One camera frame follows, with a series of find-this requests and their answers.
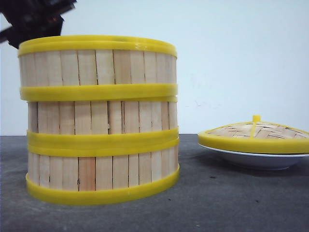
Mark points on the woven bamboo steamer lid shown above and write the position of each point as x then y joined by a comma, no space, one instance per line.
256,136

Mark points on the bamboo steamer tray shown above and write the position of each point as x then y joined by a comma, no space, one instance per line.
87,68
102,128
105,180

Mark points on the white ceramic plate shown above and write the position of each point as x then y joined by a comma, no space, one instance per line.
258,161

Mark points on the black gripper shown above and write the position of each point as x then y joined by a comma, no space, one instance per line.
31,19

